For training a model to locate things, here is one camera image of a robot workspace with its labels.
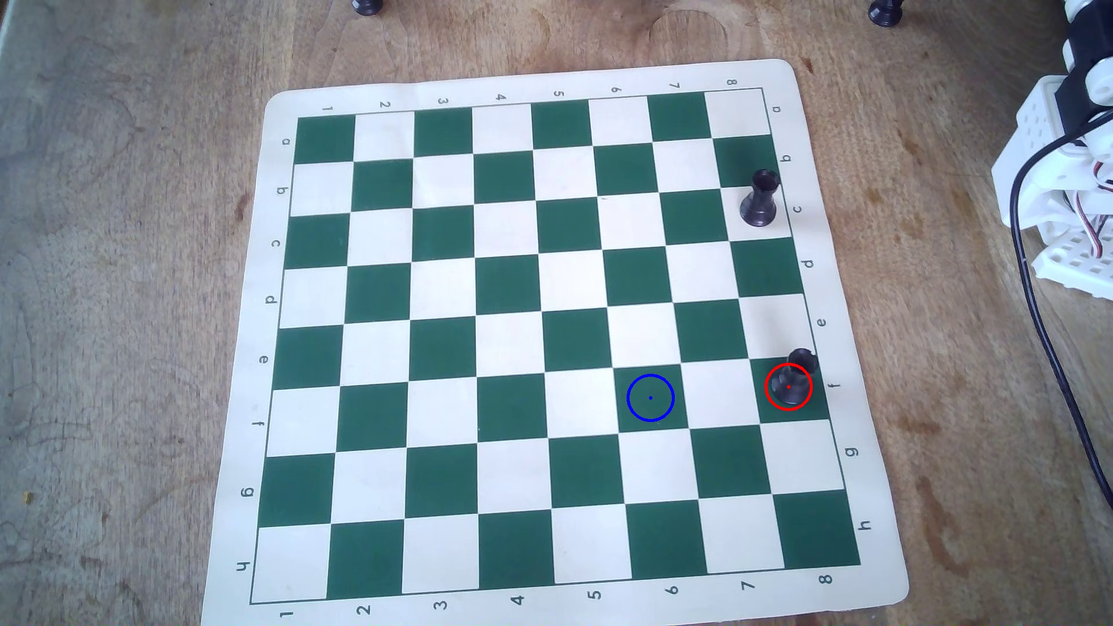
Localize red white black base wires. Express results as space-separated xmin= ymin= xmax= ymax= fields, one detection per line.
xmin=1076 ymin=161 xmax=1113 ymax=259

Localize black pawn chess piece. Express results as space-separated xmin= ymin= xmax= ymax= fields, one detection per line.
xmin=769 ymin=348 xmax=820 ymax=410

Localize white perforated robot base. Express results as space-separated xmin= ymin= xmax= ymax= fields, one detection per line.
xmin=992 ymin=75 xmax=1113 ymax=302

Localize black rook chess piece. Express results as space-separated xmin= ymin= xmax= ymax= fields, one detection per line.
xmin=739 ymin=169 xmax=782 ymax=229

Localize green and cream chess mat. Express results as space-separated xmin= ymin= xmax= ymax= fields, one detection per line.
xmin=200 ymin=58 xmax=911 ymax=626

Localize black cable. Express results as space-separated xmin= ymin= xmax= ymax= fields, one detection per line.
xmin=1009 ymin=120 xmax=1113 ymax=511

